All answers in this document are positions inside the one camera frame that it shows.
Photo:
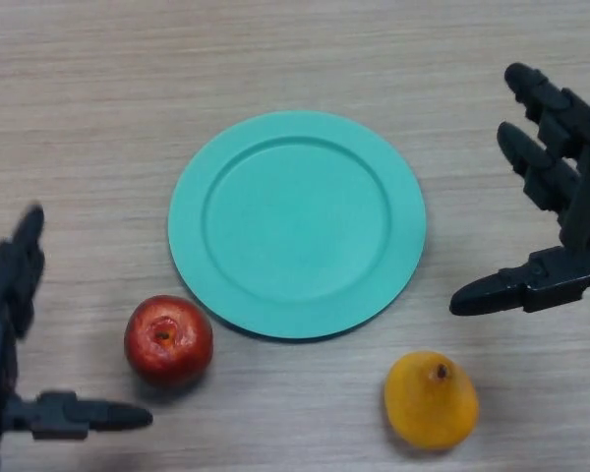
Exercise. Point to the green round plate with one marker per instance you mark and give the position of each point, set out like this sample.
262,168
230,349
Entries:
297,226

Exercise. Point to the red apple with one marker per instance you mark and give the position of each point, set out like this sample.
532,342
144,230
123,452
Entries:
169,351

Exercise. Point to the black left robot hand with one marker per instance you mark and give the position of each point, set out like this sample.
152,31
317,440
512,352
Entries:
0,305

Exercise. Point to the yellow orange pear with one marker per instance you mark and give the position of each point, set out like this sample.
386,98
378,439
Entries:
430,408

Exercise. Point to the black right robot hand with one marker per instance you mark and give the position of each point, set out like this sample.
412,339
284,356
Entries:
585,211

